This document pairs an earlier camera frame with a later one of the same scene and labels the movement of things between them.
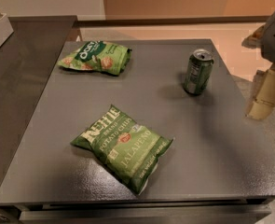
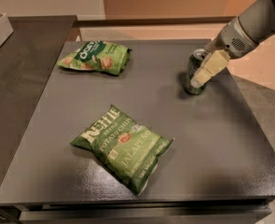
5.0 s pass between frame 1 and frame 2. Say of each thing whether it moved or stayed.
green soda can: stayed
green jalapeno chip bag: stayed
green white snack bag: stayed
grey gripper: moved
